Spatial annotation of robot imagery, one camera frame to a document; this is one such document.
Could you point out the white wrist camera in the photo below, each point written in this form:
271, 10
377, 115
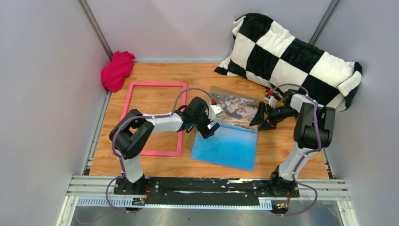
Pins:
214, 110
272, 101

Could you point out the magenta cloth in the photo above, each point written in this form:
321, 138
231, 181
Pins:
117, 71

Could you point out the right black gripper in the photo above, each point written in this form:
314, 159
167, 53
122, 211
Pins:
259, 118

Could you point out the black white checkered pillow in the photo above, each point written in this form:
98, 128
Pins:
266, 53

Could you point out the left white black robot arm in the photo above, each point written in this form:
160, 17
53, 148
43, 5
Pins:
131, 134

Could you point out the left aluminium corner post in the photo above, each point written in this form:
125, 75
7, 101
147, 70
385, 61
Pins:
95, 27

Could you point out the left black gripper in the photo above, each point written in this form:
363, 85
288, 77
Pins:
210, 132

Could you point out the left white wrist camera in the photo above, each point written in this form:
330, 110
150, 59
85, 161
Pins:
214, 110

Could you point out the brown frame backing board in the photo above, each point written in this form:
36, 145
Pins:
192, 134

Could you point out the aluminium corner post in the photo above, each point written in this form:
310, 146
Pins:
95, 27
329, 13

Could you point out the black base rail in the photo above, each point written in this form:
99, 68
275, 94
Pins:
201, 192

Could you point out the beach landscape photo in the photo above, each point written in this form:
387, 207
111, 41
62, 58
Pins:
234, 142

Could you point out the pink picture frame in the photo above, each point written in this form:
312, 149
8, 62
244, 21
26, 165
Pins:
133, 84

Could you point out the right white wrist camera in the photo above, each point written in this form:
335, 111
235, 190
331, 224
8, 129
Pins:
272, 101

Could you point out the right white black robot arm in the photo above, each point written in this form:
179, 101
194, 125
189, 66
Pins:
313, 131

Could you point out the right aluminium corner post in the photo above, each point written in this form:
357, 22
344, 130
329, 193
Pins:
329, 13

